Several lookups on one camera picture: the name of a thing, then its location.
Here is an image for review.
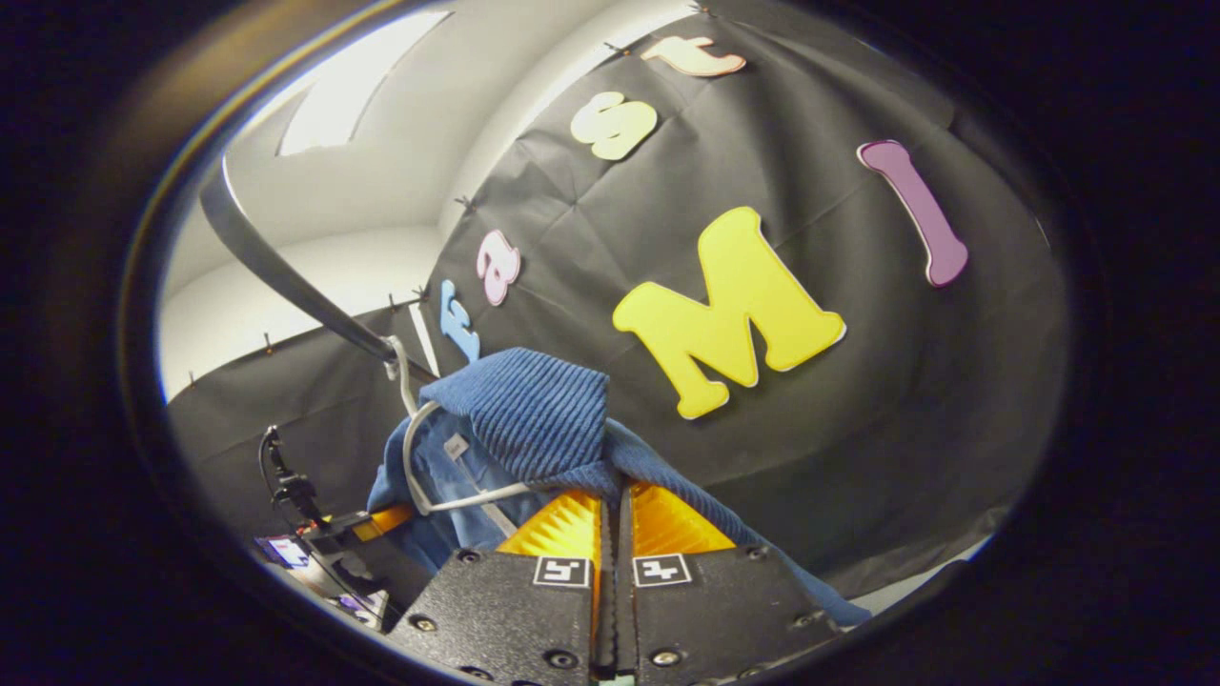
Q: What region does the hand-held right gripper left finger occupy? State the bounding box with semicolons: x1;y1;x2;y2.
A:
384;488;605;683

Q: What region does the white hanger holding jacket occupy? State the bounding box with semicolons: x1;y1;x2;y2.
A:
384;333;537;517

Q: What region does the black backdrop cloth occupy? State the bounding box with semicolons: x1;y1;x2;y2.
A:
164;0;1073;601

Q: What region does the blue corduroy jacket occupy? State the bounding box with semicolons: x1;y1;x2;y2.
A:
367;347;873;628

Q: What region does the black clothes rack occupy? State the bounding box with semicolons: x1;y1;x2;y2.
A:
198;152;444;384

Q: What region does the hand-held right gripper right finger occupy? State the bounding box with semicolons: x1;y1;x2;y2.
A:
617;480;845;683

